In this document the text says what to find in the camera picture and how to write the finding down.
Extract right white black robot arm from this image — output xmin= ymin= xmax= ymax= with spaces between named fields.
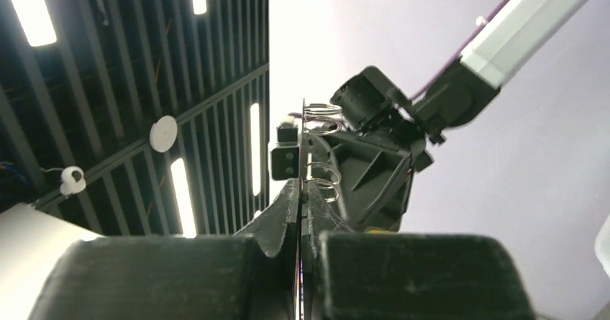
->
xmin=301 ymin=0 xmax=588 ymax=232

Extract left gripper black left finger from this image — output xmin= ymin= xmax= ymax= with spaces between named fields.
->
xmin=29 ymin=180 xmax=297 ymax=319

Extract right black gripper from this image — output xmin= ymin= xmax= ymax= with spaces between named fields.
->
xmin=327 ymin=129 xmax=432 ymax=232

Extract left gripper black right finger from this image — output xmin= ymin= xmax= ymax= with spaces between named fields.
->
xmin=304 ymin=188 xmax=537 ymax=319

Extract ceiling light strips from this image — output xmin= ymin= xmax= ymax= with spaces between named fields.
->
xmin=1 ymin=0 xmax=270 ymax=236

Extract white round ceiling fixture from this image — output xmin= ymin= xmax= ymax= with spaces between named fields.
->
xmin=149 ymin=115 xmax=178 ymax=153

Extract white ceiling security camera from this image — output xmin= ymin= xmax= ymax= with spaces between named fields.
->
xmin=40 ymin=165 xmax=87 ymax=197

